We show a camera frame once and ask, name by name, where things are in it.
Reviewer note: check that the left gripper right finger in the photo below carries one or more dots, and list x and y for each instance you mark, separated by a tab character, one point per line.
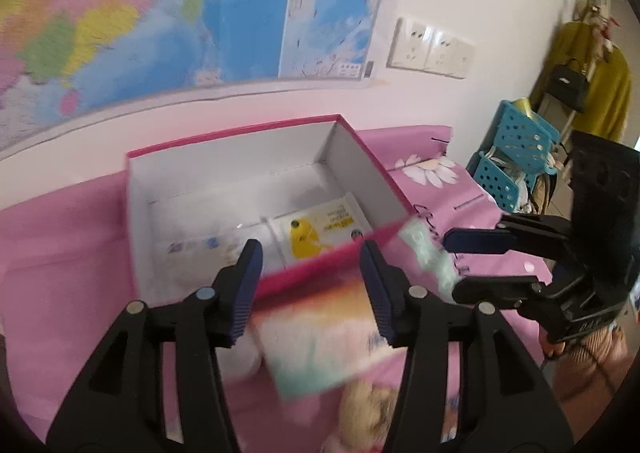
469	384

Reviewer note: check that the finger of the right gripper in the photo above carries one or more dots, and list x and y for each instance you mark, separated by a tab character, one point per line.
542	236
505	293

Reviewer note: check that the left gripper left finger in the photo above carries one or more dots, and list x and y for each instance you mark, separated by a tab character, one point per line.
116	403

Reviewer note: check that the yellow duck packet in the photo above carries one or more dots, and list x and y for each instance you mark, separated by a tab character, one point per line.
309	233

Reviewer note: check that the cotton swab bag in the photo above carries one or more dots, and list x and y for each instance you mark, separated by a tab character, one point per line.
198	260

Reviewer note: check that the right hand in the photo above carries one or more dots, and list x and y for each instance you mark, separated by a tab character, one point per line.
594	365

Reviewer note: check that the yellow hanging garment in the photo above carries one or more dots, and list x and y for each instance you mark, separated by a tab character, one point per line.
610	80

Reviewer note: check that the blue perforated basket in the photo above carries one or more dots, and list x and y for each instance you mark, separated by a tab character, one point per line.
518	155

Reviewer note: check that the black handbag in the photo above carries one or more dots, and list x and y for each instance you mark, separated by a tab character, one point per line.
569	84

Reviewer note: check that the pink floral table cloth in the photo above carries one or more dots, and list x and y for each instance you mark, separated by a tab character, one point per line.
65	276

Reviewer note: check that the pastel tissue pack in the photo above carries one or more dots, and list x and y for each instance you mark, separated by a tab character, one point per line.
320	341

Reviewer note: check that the pink cardboard box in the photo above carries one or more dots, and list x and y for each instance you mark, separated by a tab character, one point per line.
219	181

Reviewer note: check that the white wall switch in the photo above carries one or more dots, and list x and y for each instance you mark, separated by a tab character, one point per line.
449	55

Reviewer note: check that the white wall socket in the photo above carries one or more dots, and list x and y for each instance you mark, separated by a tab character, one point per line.
411	45

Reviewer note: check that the colourful wall map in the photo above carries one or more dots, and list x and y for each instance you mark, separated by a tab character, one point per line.
61	59

